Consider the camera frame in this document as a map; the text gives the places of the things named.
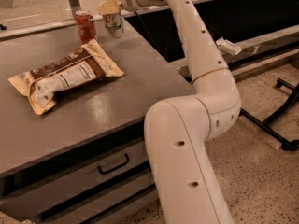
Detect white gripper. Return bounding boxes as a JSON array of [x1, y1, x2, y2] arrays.
[[96, 0, 166, 16]]

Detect white green 7up can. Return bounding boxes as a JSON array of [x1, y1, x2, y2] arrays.
[[103, 13, 124, 38]]

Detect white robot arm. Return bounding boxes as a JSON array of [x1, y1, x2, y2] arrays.
[[100, 0, 241, 224]]

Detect red coke can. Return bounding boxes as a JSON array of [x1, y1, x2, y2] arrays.
[[75, 10, 96, 44]]

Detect brown chip bag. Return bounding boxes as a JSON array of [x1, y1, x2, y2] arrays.
[[8, 39, 124, 115]]

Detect white small box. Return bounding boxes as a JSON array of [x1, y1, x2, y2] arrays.
[[216, 37, 242, 56]]

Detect grey drawer cabinet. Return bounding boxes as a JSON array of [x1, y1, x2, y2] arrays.
[[0, 21, 193, 224]]

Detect black metal stand base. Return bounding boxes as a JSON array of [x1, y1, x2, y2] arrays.
[[240, 77, 299, 152]]

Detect black cable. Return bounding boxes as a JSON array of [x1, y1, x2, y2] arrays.
[[134, 11, 174, 58]]

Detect black drawer handle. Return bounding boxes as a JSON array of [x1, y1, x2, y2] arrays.
[[97, 153, 130, 175]]

